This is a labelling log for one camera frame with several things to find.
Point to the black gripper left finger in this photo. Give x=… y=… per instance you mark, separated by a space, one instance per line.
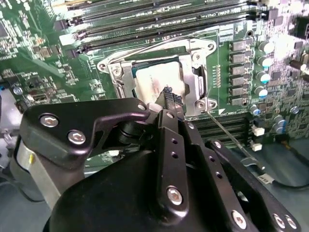
x=72 y=113

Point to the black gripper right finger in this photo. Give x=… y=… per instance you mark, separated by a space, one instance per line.
x=214 y=166

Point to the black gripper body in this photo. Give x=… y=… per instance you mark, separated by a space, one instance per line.
x=108 y=198

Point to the metal locking lever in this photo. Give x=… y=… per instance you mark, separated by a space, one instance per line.
x=227 y=131

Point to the metal socket cover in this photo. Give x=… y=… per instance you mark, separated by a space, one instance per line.
x=192 y=89

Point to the silver CPU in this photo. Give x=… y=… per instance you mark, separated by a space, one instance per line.
x=154 y=77

